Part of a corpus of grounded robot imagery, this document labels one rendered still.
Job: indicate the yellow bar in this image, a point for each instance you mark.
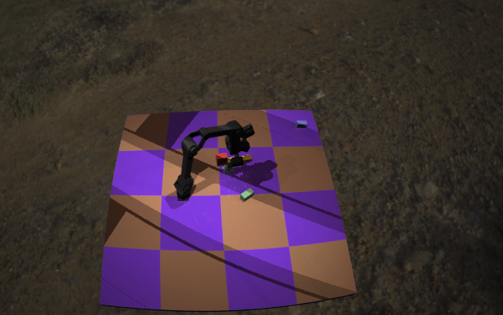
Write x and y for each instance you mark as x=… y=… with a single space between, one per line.
x=222 y=159

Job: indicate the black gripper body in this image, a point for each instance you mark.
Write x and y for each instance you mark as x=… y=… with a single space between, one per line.
x=237 y=160

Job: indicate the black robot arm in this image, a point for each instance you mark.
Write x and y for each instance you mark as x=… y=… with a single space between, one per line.
x=233 y=131

